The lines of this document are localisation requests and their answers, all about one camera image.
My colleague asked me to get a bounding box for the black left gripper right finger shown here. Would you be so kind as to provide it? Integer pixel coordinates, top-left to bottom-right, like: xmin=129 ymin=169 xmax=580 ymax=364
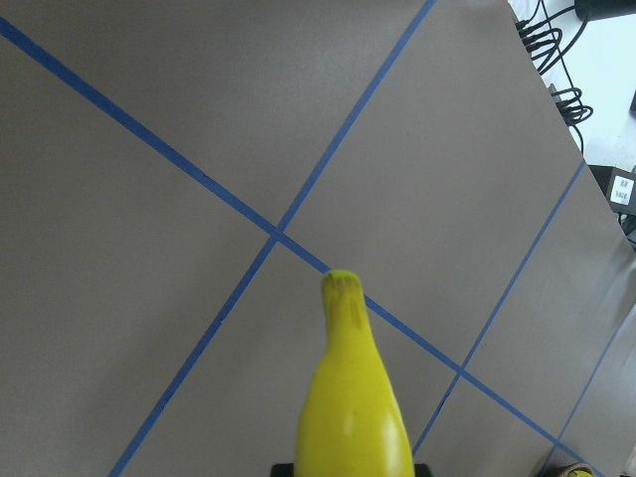
xmin=414 ymin=463 xmax=431 ymax=477

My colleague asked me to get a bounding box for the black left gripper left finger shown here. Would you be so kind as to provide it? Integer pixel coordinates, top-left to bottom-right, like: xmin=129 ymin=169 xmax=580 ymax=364
xmin=270 ymin=462 xmax=295 ymax=477

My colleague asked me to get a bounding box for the yellow banana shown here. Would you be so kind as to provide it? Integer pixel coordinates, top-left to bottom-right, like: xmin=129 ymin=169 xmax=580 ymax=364
xmin=293 ymin=269 xmax=415 ymax=476

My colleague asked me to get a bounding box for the brown wicker basket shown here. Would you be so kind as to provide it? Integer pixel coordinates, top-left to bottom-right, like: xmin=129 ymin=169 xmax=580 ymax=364
xmin=543 ymin=462 xmax=595 ymax=477

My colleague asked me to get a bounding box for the black power adapter with label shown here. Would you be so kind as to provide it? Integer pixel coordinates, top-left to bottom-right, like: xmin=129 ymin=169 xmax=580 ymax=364
xmin=589 ymin=165 xmax=635 ymax=216

